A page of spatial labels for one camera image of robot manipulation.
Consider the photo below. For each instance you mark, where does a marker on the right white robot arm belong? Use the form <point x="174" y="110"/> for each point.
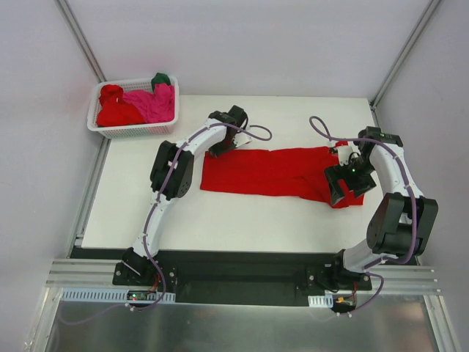
<point x="403" y="221"/>

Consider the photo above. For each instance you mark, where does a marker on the pink t shirt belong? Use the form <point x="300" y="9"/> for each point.
<point x="154" y="107"/>

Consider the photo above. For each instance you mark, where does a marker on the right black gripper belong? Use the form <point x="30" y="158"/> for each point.
<point x="346" y="182"/>

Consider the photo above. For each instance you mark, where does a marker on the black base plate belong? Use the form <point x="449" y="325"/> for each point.
<point x="238" y="278"/>

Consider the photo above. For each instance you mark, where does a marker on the green t shirt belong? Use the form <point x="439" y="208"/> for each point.
<point x="160" y="78"/>

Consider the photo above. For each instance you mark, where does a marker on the red t shirt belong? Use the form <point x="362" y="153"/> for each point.
<point x="292" y="172"/>
<point x="115" y="111"/>

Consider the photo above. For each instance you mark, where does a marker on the right white cable duct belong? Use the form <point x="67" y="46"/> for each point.
<point x="324" y="301"/>

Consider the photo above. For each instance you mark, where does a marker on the white plastic basket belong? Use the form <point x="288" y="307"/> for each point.
<point x="131" y="130"/>

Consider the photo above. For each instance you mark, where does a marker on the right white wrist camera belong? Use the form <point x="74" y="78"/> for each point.
<point x="344" y="154"/>

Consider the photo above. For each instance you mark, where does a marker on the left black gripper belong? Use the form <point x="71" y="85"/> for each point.
<point x="223" y="147"/>

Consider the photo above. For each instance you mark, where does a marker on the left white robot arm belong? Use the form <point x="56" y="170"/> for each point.
<point x="171" y="177"/>

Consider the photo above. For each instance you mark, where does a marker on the white cable duct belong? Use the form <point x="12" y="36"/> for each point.
<point x="324" y="301"/>
<point x="97" y="295"/>

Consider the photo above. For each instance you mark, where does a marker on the left white cable duct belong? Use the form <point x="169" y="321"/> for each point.
<point x="97" y="295"/>

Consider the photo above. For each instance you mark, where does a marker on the aluminium frame rail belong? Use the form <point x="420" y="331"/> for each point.
<point x="399" y="279"/>

